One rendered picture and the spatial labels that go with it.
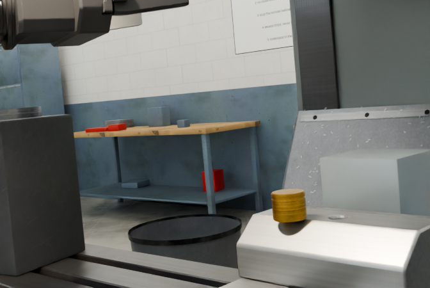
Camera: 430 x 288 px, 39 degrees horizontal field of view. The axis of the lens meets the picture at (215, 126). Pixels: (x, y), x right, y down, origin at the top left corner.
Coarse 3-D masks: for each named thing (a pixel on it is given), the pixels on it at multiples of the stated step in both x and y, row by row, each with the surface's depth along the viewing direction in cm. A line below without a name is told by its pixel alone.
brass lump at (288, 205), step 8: (272, 192) 40; (280, 192) 40; (288, 192) 40; (296, 192) 39; (304, 192) 40; (272, 200) 40; (280, 200) 39; (288, 200) 39; (296, 200) 39; (304, 200) 40; (272, 208) 40; (280, 208) 39; (288, 208) 39; (296, 208) 39; (304, 208) 39; (280, 216) 39; (288, 216) 39; (296, 216) 39; (304, 216) 39
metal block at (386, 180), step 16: (320, 160) 43; (336, 160) 42; (352, 160) 41; (368, 160) 41; (384, 160) 40; (400, 160) 39; (416, 160) 41; (336, 176) 42; (352, 176) 42; (368, 176) 41; (384, 176) 40; (400, 176) 39; (416, 176) 41; (336, 192) 43; (352, 192) 42; (368, 192) 41; (384, 192) 40; (400, 192) 39; (416, 192) 41; (336, 208) 43; (352, 208) 42; (368, 208) 41; (384, 208) 40; (400, 208) 39; (416, 208) 41
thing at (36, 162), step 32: (0, 128) 72; (32, 128) 76; (64, 128) 80; (0, 160) 72; (32, 160) 76; (64, 160) 80; (0, 192) 73; (32, 192) 75; (64, 192) 80; (0, 224) 73; (32, 224) 75; (64, 224) 80; (0, 256) 74; (32, 256) 75; (64, 256) 79
